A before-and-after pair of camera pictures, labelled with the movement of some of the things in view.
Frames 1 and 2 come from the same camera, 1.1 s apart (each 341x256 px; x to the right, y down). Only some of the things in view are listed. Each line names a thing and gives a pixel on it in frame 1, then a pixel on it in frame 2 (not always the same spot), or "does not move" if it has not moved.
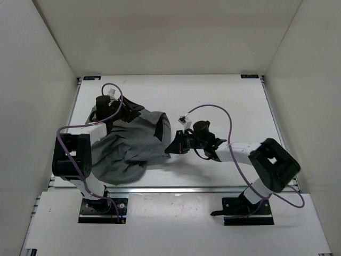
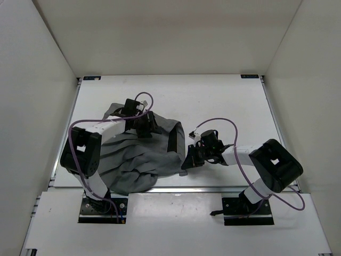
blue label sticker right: x=250 y=76 does not move
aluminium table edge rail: x=158 y=190 does not move
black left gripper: x=131 y=109 -> x=152 y=125
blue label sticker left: x=92 y=78 does not move
